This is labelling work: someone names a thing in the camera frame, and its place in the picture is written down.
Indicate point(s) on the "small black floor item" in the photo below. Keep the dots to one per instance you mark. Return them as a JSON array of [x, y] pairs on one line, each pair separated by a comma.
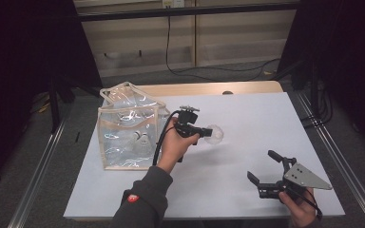
[[77, 136]]

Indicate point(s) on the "person's right hand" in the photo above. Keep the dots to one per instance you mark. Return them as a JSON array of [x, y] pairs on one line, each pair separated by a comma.
[[301, 213]]

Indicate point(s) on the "aluminium floor rail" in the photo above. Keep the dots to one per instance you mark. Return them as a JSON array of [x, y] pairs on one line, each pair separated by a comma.
[[38, 180], [339, 158]]

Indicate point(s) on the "person's left hand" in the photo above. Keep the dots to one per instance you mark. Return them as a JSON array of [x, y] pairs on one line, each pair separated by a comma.
[[174, 145]]

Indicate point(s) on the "white table mat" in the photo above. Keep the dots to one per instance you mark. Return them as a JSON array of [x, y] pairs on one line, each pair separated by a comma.
[[218, 196]]

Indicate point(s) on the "dark round table grommet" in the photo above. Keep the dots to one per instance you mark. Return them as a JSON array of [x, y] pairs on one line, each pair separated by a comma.
[[227, 92]]

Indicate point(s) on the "long wooden cabinet desk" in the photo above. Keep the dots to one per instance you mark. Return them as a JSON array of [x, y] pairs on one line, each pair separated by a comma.
[[234, 38]]

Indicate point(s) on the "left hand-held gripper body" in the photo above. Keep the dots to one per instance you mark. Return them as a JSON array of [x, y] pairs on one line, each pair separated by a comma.
[[187, 117]]

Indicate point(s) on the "white nylon mesh shuttlecock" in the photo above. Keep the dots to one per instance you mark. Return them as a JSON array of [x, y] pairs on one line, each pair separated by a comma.
[[218, 134]]

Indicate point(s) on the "white wall socket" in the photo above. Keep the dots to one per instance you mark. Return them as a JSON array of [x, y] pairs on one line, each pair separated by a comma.
[[173, 3]]

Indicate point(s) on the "black curtain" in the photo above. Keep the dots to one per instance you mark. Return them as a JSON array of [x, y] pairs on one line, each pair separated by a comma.
[[355, 47], [12, 63]]

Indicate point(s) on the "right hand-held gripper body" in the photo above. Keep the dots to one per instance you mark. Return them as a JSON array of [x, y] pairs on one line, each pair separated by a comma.
[[301, 176]]

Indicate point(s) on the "transparent bag with beige trim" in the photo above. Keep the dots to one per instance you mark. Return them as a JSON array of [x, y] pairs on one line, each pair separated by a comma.
[[117, 155]]

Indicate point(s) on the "black metal stand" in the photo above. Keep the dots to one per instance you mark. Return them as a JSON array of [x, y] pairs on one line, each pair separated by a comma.
[[313, 85], [54, 107]]

